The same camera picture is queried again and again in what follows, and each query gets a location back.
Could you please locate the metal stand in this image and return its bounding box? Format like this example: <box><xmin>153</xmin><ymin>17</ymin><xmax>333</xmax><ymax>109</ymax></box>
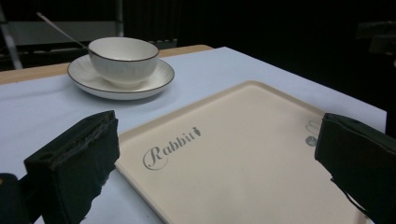
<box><xmin>0</xmin><ymin>6</ymin><xmax>23</xmax><ymax>71</ymax></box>

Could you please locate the white table cloth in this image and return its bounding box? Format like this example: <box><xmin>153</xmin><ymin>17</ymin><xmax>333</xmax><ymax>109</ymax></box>
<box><xmin>0</xmin><ymin>46</ymin><xmax>388</xmax><ymax>224</ymax></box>

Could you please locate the metal spoon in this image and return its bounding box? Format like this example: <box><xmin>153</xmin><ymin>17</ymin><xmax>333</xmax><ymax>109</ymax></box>
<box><xmin>35</xmin><ymin>11</ymin><xmax>91</xmax><ymax>51</ymax></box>

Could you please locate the white ribbed bowl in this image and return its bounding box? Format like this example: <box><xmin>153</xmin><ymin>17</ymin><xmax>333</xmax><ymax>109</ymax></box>
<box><xmin>87</xmin><ymin>36</ymin><xmax>160</xmax><ymax>89</ymax></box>

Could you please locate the white rimmed plate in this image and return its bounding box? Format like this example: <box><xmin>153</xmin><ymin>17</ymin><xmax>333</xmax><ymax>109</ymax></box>
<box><xmin>66</xmin><ymin>53</ymin><xmax>176</xmax><ymax>101</ymax></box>

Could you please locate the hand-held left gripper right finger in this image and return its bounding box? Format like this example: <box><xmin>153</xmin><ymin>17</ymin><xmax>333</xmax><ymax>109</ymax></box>
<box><xmin>314</xmin><ymin>112</ymin><xmax>396</xmax><ymax>224</ymax></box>

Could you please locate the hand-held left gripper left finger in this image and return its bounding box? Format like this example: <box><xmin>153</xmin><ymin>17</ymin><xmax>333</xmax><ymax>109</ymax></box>
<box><xmin>23</xmin><ymin>109</ymin><xmax>120</xmax><ymax>224</ymax></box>

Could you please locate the beige plastic tray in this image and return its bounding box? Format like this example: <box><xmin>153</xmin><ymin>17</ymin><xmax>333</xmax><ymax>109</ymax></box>
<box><xmin>114</xmin><ymin>80</ymin><xmax>372</xmax><ymax>224</ymax></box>

